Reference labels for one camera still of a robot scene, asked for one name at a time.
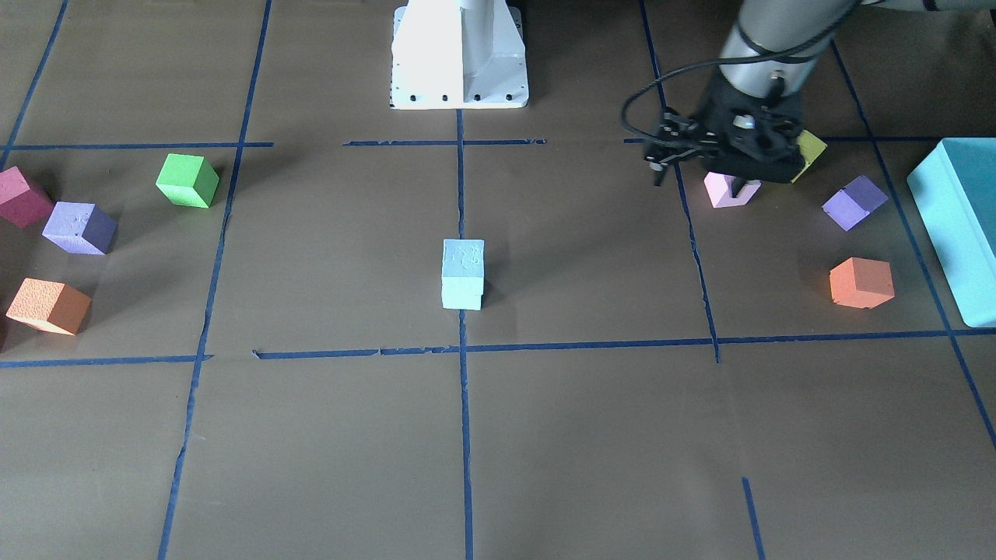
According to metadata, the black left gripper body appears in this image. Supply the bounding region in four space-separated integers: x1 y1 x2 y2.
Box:
644 78 806 184

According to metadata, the light blue block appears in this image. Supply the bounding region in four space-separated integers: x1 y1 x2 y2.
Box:
441 239 486 284
440 278 485 310

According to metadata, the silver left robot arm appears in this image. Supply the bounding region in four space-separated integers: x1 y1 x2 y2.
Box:
619 1 861 187

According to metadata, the pink foam block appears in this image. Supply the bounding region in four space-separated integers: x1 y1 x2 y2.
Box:
703 173 762 208

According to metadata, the yellow foam block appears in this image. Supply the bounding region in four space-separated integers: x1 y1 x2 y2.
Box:
791 130 826 183

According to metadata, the orange block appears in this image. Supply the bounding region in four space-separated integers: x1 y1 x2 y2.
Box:
5 278 92 336
829 257 896 309

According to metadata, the teal plastic bin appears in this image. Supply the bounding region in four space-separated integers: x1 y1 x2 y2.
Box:
907 137 995 327

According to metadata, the brown paper table cover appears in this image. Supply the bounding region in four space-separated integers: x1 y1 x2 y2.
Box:
2 1 994 559

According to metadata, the green foam block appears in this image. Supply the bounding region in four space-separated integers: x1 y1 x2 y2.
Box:
154 153 220 208

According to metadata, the crimson block near purple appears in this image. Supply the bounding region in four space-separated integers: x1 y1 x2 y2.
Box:
1 166 54 229

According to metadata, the left arm gripper cable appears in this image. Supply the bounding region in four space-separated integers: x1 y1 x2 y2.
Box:
620 0 864 145

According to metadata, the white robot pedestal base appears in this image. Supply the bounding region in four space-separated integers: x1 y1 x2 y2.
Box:
389 1 530 110

